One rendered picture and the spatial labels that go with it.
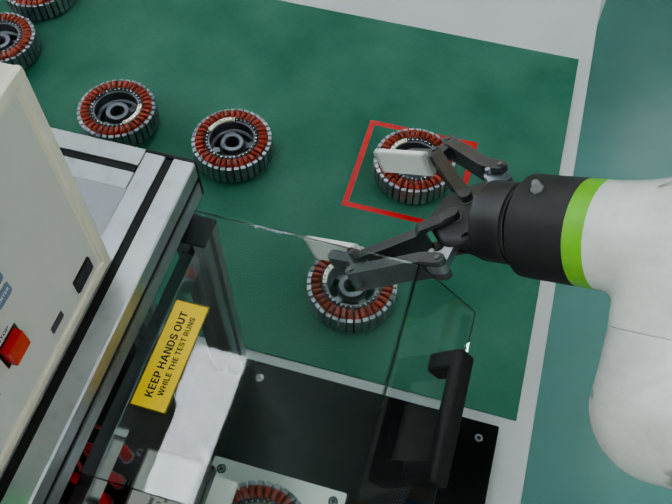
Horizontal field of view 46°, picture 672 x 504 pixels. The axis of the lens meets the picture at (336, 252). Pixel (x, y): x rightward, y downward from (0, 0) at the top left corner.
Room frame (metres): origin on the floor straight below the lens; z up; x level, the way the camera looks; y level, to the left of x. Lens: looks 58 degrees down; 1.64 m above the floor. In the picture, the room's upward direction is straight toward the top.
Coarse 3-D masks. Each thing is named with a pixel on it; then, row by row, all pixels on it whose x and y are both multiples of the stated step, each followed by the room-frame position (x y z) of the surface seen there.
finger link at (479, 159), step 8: (448, 136) 0.54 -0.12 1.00; (448, 144) 0.53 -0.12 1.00; (456, 144) 0.53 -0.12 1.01; (464, 144) 0.52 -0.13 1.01; (456, 152) 0.52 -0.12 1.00; (464, 152) 0.51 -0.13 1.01; (472, 152) 0.50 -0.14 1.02; (456, 160) 0.52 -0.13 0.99; (464, 160) 0.51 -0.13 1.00; (472, 160) 0.49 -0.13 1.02; (480, 160) 0.49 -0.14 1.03; (488, 160) 0.48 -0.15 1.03; (496, 160) 0.48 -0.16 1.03; (472, 168) 0.49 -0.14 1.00; (480, 168) 0.48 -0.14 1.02; (496, 168) 0.47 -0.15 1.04; (504, 168) 0.47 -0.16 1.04; (480, 176) 0.48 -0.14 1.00
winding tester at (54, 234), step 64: (0, 64) 0.32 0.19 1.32; (0, 128) 0.29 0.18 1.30; (0, 192) 0.27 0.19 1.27; (64, 192) 0.31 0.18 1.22; (0, 256) 0.24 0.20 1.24; (64, 256) 0.28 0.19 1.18; (0, 320) 0.22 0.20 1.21; (64, 320) 0.26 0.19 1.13; (0, 384) 0.19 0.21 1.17; (0, 448) 0.17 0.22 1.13
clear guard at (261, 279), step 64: (192, 256) 0.35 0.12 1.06; (256, 256) 0.35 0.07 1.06; (320, 256) 0.35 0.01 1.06; (384, 256) 0.35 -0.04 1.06; (256, 320) 0.29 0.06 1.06; (320, 320) 0.29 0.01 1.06; (384, 320) 0.29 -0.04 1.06; (448, 320) 0.31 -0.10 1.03; (128, 384) 0.24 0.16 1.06; (192, 384) 0.24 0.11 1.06; (256, 384) 0.24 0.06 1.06; (320, 384) 0.24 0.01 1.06; (384, 384) 0.24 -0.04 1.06; (128, 448) 0.19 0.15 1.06; (192, 448) 0.19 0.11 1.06; (256, 448) 0.19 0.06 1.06; (320, 448) 0.19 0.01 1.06; (384, 448) 0.19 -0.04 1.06
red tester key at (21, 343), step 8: (16, 336) 0.22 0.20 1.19; (24, 336) 0.22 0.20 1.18; (8, 344) 0.21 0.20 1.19; (16, 344) 0.21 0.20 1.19; (24, 344) 0.22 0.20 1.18; (0, 352) 0.21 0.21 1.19; (8, 352) 0.21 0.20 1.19; (16, 352) 0.21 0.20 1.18; (24, 352) 0.21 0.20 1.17; (8, 360) 0.21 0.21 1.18; (16, 360) 0.21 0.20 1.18
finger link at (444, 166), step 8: (432, 152) 0.52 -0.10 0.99; (440, 152) 0.52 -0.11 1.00; (440, 160) 0.51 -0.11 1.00; (448, 160) 0.50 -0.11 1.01; (440, 168) 0.49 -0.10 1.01; (448, 168) 0.49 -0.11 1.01; (448, 176) 0.48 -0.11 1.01; (456, 176) 0.47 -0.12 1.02; (448, 184) 0.48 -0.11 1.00; (456, 184) 0.46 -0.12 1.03; (464, 184) 0.45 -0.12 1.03; (456, 192) 0.44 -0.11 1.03; (464, 192) 0.44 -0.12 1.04; (464, 200) 0.43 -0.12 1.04
